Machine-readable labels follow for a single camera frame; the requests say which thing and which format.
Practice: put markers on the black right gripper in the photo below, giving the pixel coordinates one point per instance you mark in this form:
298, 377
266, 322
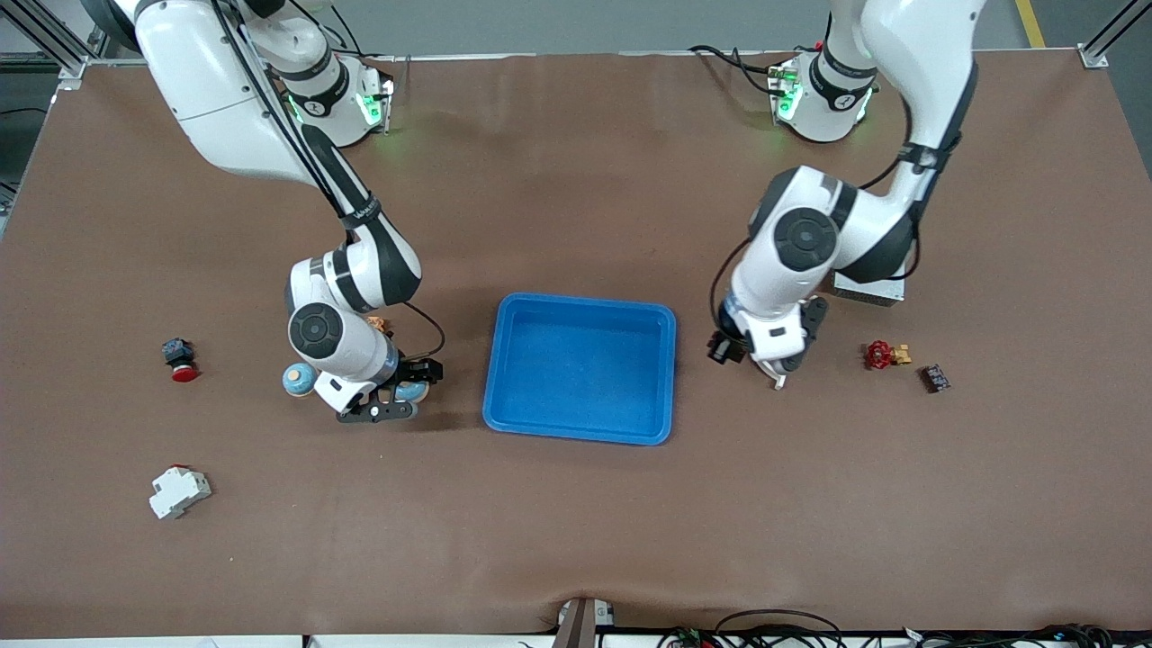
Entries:
416, 370

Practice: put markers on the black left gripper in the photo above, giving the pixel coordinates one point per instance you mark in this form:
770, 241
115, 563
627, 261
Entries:
722, 347

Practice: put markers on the blue call bell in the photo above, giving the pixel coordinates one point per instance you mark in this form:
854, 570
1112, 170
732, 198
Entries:
414, 392
295, 380

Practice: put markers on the black printed electrolytic capacitor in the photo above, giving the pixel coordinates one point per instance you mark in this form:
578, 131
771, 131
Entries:
934, 378

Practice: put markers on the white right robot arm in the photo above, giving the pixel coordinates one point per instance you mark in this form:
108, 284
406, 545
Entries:
207, 99

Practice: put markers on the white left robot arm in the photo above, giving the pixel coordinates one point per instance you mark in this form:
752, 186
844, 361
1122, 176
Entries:
927, 54

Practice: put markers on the blue plastic tray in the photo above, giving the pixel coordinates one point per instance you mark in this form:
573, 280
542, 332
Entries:
580, 369

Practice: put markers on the brass valve red handwheel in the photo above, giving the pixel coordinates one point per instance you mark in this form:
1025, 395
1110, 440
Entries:
879, 355

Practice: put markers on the silver metal power supply box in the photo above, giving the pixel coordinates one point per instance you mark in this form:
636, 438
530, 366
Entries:
877, 292

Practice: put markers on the red emergency stop button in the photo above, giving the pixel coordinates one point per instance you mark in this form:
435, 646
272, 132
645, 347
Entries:
180, 358

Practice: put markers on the brown table cover sheet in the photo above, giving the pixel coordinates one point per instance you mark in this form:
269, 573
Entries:
576, 540

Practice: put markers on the white circuit breaker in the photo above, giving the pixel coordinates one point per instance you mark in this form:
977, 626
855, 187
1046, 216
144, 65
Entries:
178, 493

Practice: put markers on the orange red selector switch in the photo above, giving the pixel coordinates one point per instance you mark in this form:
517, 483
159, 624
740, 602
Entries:
378, 322

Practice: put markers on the white curved plastic bracket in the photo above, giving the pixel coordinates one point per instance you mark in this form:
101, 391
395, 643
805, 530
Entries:
779, 380

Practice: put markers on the grey metal clamp bracket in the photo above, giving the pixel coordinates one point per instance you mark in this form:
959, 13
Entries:
583, 625

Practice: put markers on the aluminium frame profile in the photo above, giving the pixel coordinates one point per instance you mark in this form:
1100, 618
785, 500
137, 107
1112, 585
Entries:
74, 70
1093, 57

